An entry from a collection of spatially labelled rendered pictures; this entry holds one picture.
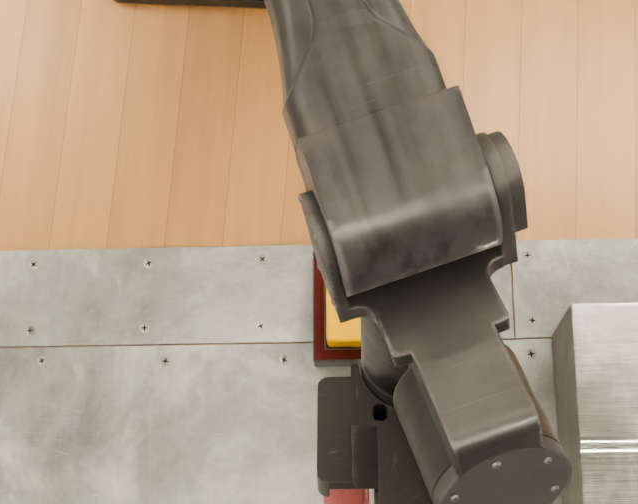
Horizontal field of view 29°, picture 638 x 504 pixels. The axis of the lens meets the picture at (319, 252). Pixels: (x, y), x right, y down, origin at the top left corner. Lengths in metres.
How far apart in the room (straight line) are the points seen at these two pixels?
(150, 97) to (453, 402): 0.52
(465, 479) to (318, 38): 0.18
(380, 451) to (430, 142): 0.15
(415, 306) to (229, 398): 0.38
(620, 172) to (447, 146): 0.45
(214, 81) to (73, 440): 0.28
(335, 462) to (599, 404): 0.22
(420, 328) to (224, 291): 0.40
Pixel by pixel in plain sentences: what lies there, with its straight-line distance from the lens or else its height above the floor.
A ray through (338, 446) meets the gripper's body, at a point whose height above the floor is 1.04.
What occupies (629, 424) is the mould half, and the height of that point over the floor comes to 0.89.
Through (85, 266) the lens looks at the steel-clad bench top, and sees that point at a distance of 0.92.
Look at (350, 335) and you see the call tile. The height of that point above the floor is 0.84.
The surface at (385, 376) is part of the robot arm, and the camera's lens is 0.57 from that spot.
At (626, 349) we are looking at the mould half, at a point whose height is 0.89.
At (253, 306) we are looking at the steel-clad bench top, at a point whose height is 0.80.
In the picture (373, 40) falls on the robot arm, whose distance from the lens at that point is 0.49.
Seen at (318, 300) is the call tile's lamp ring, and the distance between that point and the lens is 0.86.
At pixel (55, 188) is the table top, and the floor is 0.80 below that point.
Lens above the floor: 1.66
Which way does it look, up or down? 73 degrees down
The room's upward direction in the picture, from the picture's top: 9 degrees counter-clockwise
